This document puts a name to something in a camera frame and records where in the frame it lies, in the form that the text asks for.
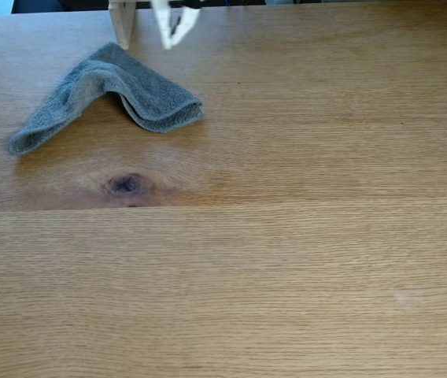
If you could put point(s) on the light wooden stand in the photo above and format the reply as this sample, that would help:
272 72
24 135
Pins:
123 23

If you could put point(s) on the grey terry cleaning cloth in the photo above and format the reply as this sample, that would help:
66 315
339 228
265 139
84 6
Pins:
148 94

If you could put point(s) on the dark background furniture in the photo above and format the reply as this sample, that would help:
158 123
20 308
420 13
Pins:
58 5

